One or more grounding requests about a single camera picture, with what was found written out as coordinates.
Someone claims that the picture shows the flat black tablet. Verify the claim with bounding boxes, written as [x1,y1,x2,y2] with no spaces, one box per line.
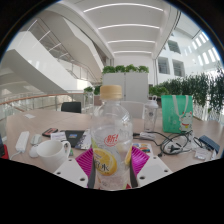
[64,129,86,149]

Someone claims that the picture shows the white power strip cable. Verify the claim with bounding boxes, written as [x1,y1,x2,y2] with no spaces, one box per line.
[9,150,21,160]

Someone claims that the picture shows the white cabinet with plants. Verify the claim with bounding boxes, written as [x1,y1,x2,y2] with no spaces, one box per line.
[101,64,150,103]

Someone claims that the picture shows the clear yellow-capped drink bottle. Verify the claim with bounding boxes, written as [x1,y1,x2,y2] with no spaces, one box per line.
[89,84,134,191]

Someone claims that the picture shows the white computer mouse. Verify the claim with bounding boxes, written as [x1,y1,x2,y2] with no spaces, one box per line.
[28,145,40,159]

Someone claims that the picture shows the brown planter with plant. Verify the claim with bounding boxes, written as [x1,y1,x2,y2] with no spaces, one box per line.
[93,84,103,107]

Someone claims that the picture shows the black cables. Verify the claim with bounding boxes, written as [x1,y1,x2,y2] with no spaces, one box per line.
[132,130,204,158]

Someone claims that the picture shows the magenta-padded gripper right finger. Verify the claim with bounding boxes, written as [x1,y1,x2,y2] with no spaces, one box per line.
[129,145,174,188]

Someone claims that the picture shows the clear plastic packet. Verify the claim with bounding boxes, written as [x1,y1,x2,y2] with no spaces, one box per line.
[209,149,218,161]

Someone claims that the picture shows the colourful printed sheet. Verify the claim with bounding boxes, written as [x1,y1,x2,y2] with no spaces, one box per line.
[132,142,152,154]

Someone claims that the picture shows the white power adapter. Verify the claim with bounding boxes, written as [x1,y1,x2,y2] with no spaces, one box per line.
[139,131,156,140]

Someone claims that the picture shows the clear shaker bottle white lid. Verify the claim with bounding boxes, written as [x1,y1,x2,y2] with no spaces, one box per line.
[143,95,159,133]

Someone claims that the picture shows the small white card box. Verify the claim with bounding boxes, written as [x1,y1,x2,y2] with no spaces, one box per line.
[50,131,68,142]

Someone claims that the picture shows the propped tablet with paper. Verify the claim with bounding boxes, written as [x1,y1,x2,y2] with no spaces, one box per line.
[79,129,93,151]

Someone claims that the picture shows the small grey-white computer mouse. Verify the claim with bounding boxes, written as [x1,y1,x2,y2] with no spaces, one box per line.
[30,133,43,146]

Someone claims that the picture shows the white power strip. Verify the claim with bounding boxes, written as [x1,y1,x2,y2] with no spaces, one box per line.
[15,130,31,154]

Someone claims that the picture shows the green tote bag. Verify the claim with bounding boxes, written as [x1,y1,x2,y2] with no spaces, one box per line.
[160,94,194,134]

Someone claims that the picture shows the white chair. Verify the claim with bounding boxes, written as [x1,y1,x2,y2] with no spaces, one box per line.
[119,100,146,119]

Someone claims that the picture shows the red and black phone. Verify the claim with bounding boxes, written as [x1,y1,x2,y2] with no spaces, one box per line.
[41,127,59,138]

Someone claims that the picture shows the black chair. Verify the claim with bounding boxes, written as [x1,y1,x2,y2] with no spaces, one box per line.
[60,101,83,114]

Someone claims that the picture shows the ceiling light strips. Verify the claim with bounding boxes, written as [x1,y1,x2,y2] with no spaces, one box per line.
[83,2,165,55]

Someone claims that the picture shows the potted green plant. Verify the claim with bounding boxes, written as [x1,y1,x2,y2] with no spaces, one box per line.
[83,86,94,108]

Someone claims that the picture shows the row of green plants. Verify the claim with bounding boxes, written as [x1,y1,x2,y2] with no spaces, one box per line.
[166,66,224,118]

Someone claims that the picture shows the low wooden planter with plants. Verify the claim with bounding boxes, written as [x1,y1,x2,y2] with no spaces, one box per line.
[148,84,170,98]

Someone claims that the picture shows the white mug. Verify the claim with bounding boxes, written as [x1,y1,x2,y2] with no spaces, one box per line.
[35,139,72,173]

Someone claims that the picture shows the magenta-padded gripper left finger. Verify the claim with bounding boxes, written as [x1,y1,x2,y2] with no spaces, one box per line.
[53,147,95,188]

